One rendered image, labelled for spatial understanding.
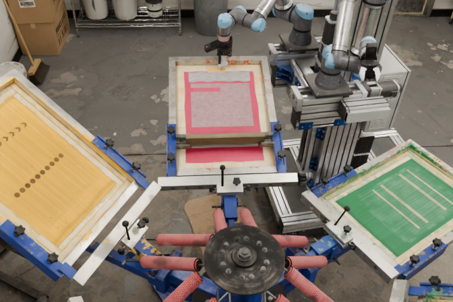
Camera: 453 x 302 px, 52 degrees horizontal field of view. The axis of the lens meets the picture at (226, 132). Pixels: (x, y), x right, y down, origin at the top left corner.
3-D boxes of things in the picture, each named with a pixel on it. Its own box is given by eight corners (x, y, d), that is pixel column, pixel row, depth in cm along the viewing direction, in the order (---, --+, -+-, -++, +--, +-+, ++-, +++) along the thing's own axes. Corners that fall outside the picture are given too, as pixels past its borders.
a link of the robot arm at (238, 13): (253, 20, 260) (240, 31, 255) (237, 14, 265) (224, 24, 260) (252, 9, 254) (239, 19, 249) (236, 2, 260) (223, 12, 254)
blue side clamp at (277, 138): (268, 127, 257) (270, 121, 251) (277, 127, 257) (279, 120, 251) (275, 176, 241) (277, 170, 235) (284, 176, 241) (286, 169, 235)
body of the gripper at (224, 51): (231, 57, 270) (232, 42, 260) (216, 57, 269) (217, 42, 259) (230, 48, 274) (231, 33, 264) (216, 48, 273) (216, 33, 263)
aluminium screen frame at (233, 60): (169, 61, 277) (168, 56, 274) (265, 59, 282) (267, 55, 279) (169, 179, 235) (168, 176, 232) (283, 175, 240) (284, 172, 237)
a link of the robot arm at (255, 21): (308, -33, 260) (261, 38, 254) (292, -37, 265) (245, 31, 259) (304, -47, 250) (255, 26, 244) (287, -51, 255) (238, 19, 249)
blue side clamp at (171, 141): (167, 130, 252) (166, 123, 246) (176, 129, 252) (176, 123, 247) (166, 179, 236) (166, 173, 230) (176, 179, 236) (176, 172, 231)
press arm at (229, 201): (222, 189, 229) (222, 184, 225) (234, 188, 230) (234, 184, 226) (224, 222, 220) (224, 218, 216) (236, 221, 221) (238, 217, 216)
